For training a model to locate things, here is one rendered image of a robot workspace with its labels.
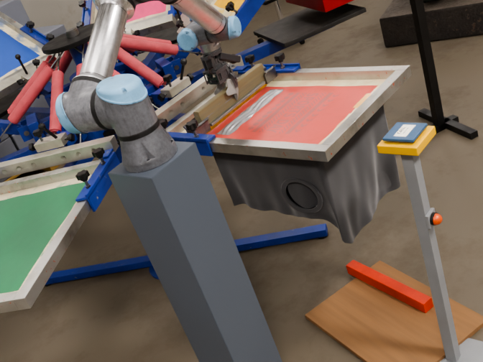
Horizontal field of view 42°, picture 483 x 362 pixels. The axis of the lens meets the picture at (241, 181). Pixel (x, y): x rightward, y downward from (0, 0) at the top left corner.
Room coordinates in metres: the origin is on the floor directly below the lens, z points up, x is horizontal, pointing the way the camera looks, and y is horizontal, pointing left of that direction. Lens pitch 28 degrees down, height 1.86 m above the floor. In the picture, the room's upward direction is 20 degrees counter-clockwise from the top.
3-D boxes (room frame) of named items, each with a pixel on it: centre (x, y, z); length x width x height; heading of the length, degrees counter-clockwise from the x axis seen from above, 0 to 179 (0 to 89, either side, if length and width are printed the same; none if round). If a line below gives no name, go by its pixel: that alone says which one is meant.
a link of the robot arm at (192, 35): (2.18, -0.03, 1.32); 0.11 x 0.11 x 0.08; 59
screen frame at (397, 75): (2.14, -0.22, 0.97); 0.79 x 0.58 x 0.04; 42
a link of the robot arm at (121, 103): (1.57, 0.21, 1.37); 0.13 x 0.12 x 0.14; 59
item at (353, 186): (1.92, -0.41, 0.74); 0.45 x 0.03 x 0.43; 132
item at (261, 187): (1.97, -0.12, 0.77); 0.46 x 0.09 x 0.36; 42
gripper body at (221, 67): (2.27, -0.06, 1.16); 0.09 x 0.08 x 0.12; 132
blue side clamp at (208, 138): (2.13, 0.15, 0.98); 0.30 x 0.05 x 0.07; 42
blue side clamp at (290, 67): (2.50, -0.27, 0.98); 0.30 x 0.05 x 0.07; 42
